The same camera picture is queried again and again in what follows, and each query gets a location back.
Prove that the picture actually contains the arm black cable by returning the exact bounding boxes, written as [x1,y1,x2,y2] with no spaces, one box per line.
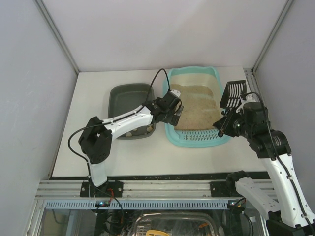
[142,68,173,106]
[240,91,274,138]

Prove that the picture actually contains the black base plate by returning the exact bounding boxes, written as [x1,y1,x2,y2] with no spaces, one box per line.
[210,181,232,198]
[80,180,124,198]

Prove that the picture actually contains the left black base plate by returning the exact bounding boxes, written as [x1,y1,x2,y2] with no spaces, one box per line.
[80,180,124,198]

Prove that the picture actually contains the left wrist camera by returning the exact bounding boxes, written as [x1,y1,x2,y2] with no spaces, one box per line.
[160,90,181,110]

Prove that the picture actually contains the dark grey plastic bin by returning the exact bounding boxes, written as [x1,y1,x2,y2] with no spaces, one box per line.
[108,83,156,140]

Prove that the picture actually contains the blue slotted cable duct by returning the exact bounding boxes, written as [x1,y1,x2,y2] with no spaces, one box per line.
[46,199,229,210]

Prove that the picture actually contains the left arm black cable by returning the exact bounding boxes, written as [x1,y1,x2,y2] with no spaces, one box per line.
[142,68,173,106]

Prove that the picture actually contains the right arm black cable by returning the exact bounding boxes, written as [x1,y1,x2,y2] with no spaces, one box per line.
[240,91,274,138]

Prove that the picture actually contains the aluminium front rail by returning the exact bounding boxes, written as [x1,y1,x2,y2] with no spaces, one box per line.
[35,178,279,199]

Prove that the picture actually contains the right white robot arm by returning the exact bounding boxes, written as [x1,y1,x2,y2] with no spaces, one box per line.
[213,102,315,236]

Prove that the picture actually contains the beige cat litter sand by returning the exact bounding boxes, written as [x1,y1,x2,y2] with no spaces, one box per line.
[170,73,222,131]

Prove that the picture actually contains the teal cat litter box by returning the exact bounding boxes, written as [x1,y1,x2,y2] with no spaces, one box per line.
[163,66,230,148]

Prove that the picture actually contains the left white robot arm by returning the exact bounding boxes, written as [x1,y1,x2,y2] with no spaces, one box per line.
[78,97,184,187]

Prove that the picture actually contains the clear plastic tub below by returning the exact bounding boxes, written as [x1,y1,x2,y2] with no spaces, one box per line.
[126,211,219,236]

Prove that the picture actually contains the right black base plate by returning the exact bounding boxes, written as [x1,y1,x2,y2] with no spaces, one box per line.
[210,181,232,198]

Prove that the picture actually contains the black litter scoop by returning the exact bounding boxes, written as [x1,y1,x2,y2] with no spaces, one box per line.
[218,80,248,137]

